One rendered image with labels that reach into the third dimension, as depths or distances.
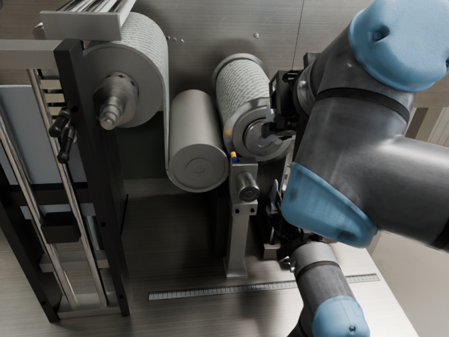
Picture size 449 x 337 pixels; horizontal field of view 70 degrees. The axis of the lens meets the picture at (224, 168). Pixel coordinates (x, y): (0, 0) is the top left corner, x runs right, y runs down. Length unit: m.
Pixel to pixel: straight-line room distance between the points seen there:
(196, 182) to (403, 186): 0.48
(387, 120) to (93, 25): 0.39
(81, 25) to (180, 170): 0.30
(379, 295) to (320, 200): 0.64
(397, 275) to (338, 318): 1.72
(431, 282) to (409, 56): 2.07
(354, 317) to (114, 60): 0.51
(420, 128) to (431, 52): 1.22
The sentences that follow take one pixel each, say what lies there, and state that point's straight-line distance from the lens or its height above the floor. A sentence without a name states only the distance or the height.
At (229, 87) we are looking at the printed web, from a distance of 0.70.
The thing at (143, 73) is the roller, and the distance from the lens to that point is 0.56.
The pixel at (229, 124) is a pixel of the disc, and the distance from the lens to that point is 0.59.
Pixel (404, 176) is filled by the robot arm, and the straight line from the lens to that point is 0.25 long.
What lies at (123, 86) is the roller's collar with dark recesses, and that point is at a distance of 0.51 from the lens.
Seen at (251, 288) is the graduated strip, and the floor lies 0.90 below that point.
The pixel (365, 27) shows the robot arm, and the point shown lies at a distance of 0.26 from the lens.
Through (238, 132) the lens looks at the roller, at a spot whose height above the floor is 1.26.
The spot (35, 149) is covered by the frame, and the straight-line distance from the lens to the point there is 0.53.
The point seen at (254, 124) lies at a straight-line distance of 0.58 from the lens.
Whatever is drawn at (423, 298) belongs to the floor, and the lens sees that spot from 2.18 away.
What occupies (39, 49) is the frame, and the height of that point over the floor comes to 1.44.
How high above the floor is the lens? 1.55
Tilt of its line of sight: 36 degrees down
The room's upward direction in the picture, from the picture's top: 3 degrees clockwise
